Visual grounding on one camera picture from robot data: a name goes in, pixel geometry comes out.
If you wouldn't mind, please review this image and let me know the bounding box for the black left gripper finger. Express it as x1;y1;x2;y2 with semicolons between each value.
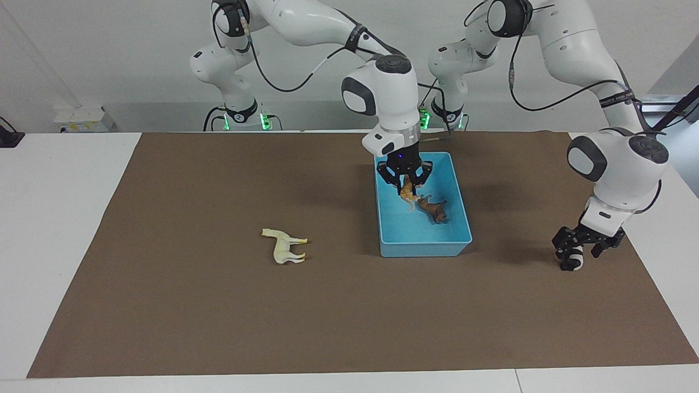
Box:
552;226;583;260
591;233;625;259

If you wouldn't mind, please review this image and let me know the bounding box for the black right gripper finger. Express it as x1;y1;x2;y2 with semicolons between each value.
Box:
412;160;434;197
376;163;404;197

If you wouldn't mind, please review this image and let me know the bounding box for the orange striped tiger toy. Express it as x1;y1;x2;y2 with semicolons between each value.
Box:
400;180;421;213

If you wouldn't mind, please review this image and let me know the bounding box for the black and white panda toy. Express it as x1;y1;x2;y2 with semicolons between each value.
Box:
559;246;585;272

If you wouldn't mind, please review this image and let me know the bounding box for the brown lion toy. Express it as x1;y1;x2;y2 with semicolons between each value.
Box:
418;194;449;224

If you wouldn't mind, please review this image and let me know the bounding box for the cream llama toy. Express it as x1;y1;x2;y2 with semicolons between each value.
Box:
261;228;309;265

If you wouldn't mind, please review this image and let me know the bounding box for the blue plastic storage box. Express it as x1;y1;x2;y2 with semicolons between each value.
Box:
374;151;473;258

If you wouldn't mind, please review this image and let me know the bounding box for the brown table mat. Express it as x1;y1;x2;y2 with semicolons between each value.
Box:
26;130;699;379

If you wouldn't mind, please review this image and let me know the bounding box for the black table clamp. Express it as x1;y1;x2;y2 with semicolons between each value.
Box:
0;116;26;148

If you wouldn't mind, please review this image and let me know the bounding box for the black base cable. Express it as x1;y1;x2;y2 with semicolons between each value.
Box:
203;105;226;132
418;81;455;137

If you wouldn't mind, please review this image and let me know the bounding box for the black camera stand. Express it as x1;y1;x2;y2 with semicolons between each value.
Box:
633;85;699;148

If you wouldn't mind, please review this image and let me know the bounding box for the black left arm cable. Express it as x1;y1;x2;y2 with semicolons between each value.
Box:
464;0;637;113

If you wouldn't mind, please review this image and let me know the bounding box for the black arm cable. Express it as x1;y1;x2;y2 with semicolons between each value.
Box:
212;3;394;93
464;0;637;113

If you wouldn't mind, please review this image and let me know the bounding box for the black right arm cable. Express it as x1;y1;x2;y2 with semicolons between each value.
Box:
212;3;394;93

